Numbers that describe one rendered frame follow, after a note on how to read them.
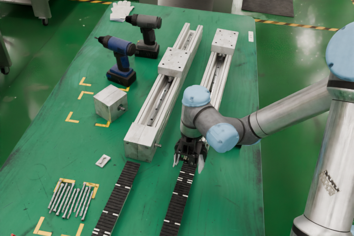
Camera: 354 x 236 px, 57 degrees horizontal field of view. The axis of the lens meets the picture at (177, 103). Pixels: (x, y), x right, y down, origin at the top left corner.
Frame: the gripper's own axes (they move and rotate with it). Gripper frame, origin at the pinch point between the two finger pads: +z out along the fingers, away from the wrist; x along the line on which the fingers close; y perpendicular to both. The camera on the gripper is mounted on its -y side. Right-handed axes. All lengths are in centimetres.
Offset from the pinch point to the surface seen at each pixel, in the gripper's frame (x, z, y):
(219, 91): 4.0, -3.8, -37.3
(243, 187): 19.8, 4.7, 0.6
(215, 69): -1, 0, -57
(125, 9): -65, 3, -103
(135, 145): -19.5, -3.6, 0.2
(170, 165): -6.9, 4.7, -0.9
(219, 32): -4, -8, -78
